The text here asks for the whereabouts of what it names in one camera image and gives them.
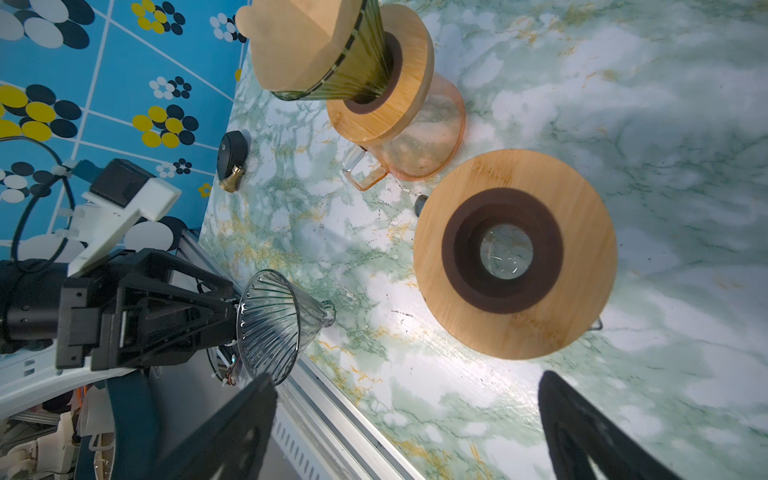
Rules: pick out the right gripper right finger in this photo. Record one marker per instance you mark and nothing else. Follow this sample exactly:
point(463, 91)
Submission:
point(579, 437)

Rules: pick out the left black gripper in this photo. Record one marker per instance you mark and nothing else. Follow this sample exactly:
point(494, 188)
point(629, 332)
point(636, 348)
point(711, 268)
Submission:
point(155, 288)

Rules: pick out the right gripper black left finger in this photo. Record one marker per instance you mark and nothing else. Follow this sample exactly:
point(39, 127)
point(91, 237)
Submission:
point(231, 444)

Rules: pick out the grey glass dripper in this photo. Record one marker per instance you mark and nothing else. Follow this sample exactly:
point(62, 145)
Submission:
point(276, 321)

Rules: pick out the grey glass carafe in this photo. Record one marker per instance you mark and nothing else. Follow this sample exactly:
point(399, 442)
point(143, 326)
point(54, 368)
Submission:
point(506, 252)

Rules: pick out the brown paper coffee filter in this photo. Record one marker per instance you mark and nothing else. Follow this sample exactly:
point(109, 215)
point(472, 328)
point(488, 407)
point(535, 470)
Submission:
point(295, 43)

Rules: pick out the amber glass carafe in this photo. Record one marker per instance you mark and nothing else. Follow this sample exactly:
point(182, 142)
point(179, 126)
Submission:
point(422, 149)

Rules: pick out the green glass dripper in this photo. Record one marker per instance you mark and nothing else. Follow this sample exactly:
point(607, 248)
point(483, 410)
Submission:
point(362, 71)

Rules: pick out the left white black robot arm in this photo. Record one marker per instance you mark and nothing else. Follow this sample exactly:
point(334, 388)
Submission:
point(30, 293)

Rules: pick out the black brass knob object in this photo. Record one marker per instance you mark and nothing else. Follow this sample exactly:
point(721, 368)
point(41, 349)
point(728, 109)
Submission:
point(232, 154)

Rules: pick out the aluminium front rail frame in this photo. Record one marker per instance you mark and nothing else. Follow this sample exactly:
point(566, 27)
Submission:
point(317, 432)

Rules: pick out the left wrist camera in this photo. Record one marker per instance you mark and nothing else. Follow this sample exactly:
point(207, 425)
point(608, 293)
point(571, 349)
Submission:
point(118, 196)

